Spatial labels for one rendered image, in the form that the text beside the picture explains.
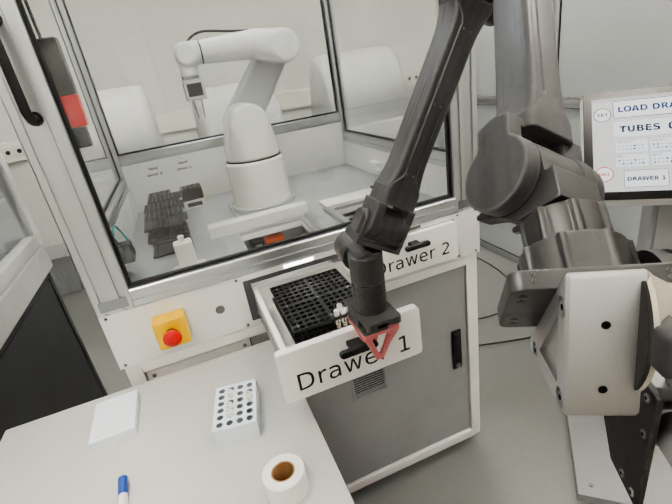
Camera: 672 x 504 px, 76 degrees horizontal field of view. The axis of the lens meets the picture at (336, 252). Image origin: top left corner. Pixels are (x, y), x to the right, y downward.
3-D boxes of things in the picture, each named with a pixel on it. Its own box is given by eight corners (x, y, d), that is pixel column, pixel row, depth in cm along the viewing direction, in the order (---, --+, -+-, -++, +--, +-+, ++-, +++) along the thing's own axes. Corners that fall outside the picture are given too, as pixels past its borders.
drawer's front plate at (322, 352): (422, 352, 87) (419, 306, 83) (287, 405, 79) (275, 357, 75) (418, 347, 89) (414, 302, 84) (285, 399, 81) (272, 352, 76)
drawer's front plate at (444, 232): (458, 256, 124) (456, 221, 119) (367, 286, 116) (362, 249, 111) (454, 254, 125) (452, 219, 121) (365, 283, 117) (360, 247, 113)
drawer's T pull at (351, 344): (379, 347, 78) (378, 340, 77) (341, 361, 76) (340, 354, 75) (370, 337, 81) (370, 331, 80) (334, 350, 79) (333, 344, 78)
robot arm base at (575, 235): (511, 290, 31) (700, 281, 29) (495, 199, 35) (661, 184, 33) (498, 327, 39) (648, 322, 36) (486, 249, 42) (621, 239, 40)
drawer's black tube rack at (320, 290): (375, 330, 93) (372, 305, 91) (299, 358, 89) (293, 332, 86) (339, 289, 113) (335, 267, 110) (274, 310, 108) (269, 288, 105)
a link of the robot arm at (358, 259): (352, 257, 66) (387, 249, 67) (340, 242, 72) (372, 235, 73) (357, 296, 69) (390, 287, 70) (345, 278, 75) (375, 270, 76)
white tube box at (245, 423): (261, 435, 81) (256, 421, 79) (216, 447, 80) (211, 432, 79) (259, 392, 92) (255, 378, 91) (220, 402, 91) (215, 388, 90)
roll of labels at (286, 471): (303, 509, 66) (298, 492, 65) (261, 507, 68) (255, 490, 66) (312, 470, 72) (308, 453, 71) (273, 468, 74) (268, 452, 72)
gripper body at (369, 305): (375, 297, 80) (371, 262, 77) (402, 324, 71) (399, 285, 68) (343, 308, 78) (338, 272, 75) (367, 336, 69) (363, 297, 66)
